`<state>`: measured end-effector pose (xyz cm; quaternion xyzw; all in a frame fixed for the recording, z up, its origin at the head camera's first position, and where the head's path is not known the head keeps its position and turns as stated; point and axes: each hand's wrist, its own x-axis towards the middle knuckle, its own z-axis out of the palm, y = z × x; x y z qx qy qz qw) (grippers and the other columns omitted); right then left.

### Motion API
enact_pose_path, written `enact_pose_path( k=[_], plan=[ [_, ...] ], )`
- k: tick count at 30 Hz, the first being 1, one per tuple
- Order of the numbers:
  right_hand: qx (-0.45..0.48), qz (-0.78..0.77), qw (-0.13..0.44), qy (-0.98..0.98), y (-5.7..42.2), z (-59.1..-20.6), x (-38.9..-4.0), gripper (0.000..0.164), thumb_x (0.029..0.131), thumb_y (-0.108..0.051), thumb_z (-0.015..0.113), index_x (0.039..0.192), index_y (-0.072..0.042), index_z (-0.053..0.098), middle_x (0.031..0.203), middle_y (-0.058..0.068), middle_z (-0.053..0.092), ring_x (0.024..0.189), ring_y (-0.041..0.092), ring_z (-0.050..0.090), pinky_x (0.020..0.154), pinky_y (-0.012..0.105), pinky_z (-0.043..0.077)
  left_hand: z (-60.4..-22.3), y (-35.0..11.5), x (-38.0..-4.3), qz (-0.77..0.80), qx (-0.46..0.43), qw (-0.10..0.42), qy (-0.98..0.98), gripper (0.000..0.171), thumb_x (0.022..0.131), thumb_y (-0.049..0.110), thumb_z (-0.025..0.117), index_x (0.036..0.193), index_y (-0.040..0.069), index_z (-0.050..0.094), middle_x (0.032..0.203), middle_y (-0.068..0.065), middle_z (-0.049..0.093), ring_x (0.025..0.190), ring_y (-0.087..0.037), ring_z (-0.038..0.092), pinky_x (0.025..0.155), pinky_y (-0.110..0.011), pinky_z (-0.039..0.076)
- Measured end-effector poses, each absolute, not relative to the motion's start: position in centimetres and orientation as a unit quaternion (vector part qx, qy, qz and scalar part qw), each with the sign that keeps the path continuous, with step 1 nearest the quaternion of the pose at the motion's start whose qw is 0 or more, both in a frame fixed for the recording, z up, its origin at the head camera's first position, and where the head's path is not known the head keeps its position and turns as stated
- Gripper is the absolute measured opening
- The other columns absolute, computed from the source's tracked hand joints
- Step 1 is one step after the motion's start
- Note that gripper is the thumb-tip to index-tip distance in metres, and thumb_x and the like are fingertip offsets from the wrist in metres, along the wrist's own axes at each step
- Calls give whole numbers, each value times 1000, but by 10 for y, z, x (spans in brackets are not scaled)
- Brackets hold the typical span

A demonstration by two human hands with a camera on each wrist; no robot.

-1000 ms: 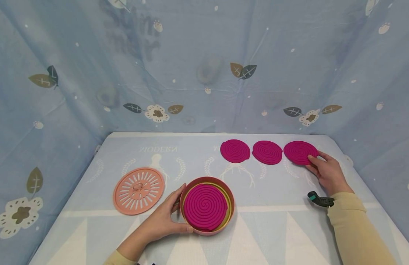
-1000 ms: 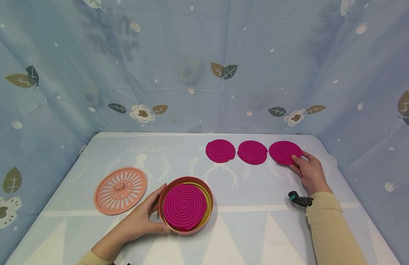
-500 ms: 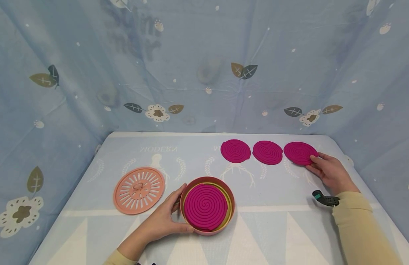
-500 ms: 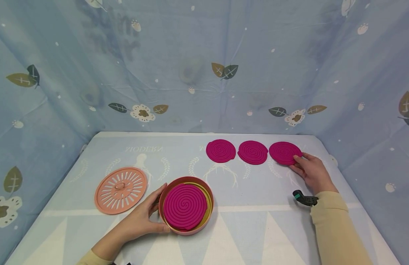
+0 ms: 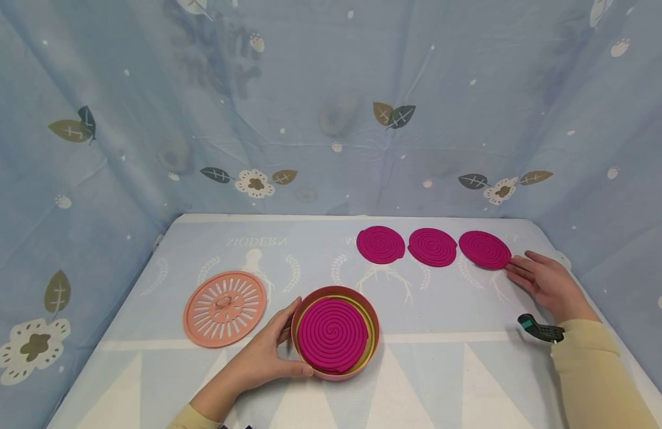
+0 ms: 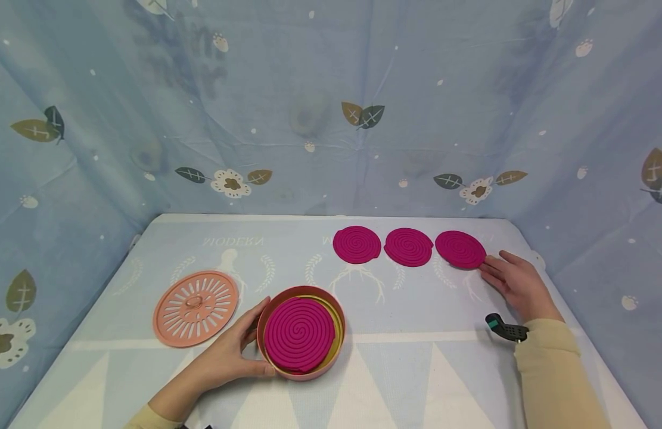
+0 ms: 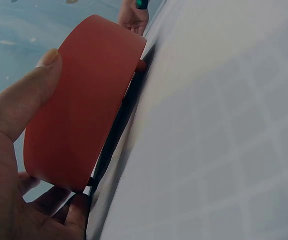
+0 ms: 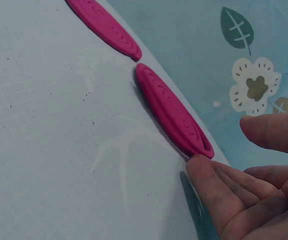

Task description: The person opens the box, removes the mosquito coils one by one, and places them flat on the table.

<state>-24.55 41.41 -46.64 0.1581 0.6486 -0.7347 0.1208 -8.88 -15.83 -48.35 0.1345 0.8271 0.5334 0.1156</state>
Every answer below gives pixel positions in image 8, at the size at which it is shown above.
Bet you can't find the person's right hand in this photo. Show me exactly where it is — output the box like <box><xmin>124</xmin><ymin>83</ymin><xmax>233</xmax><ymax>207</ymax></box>
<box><xmin>185</xmin><ymin>109</ymin><xmax>288</xmax><ymax>240</ymax></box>

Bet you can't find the pink clay leaf piece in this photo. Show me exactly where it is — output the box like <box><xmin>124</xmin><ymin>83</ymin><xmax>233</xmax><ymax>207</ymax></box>
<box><xmin>65</xmin><ymin>0</ymin><xmax>143</xmax><ymax>62</ymax></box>
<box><xmin>134</xmin><ymin>62</ymin><xmax>214</xmax><ymax>160</ymax></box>

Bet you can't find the pale grey gridded cutting mat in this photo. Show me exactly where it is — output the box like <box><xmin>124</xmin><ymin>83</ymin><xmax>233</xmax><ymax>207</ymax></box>
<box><xmin>0</xmin><ymin>0</ymin><xmax>232</xmax><ymax>240</ymax></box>

